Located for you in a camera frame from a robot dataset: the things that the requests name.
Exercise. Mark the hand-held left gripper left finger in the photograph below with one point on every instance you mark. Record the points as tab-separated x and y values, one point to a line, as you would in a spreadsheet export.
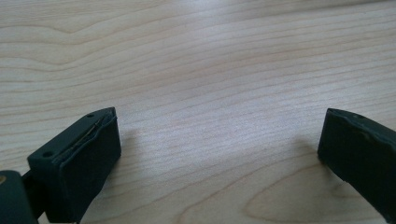
84	161

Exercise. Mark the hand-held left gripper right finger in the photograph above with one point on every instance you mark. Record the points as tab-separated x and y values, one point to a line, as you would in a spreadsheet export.
364	155

